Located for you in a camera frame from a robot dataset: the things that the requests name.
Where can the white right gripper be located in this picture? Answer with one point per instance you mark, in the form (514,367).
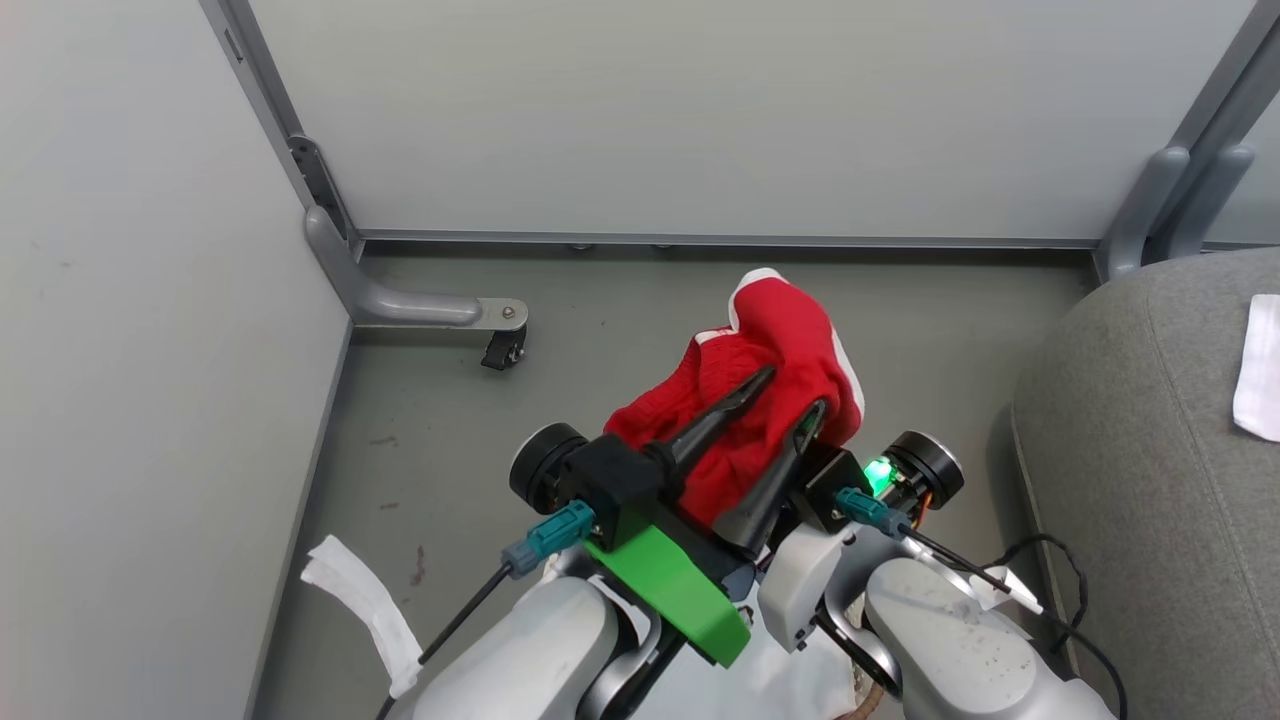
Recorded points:
(800,585)

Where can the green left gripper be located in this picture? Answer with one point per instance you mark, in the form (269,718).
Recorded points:
(680,590)

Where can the red garment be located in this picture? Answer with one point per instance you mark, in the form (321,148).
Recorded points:
(790,330)

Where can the white cloth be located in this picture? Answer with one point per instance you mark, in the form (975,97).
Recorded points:
(1262,370)

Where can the grey fabric sofa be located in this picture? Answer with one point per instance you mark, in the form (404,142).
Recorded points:
(1150,450)

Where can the white laundry basket brown rim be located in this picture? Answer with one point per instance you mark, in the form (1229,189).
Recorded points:
(862,706)

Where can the black caster wheel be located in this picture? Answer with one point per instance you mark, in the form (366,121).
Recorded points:
(503,350)

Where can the grey partition leg with foot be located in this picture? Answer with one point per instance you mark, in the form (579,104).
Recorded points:
(420,305)

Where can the white crumpled fabric strip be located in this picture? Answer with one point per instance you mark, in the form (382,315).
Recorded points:
(365,610)

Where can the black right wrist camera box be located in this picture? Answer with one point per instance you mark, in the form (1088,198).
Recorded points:
(830,495)

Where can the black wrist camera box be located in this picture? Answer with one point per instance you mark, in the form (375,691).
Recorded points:
(610,485)
(830,495)

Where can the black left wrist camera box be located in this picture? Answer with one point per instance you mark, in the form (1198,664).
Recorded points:
(610,485)

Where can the grey metal panel bottom rail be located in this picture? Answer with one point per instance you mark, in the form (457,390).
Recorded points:
(720,240)

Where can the dark metal post bracket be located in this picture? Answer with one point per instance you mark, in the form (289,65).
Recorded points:
(318,185)

